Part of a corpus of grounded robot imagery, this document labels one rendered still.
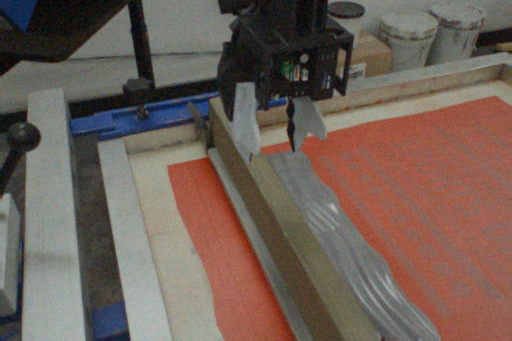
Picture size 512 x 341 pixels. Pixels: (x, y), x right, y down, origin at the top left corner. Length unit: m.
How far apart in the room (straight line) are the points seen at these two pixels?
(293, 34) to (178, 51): 2.31
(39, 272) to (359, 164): 0.46
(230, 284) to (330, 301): 0.17
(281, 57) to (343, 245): 0.30
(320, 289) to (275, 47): 0.21
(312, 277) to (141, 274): 0.19
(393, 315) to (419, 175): 0.26
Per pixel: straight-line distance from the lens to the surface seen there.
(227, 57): 0.41
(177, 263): 0.59
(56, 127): 0.70
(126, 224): 0.60
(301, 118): 0.47
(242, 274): 0.57
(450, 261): 0.63
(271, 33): 0.37
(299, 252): 0.46
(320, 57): 0.37
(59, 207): 0.56
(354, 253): 0.59
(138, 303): 0.52
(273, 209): 0.49
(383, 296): 0.56
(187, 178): 0.70
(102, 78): 2.65
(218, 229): 0.62
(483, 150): 0.83
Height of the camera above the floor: 1.40
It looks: 37 degrees down
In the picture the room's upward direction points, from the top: straight up
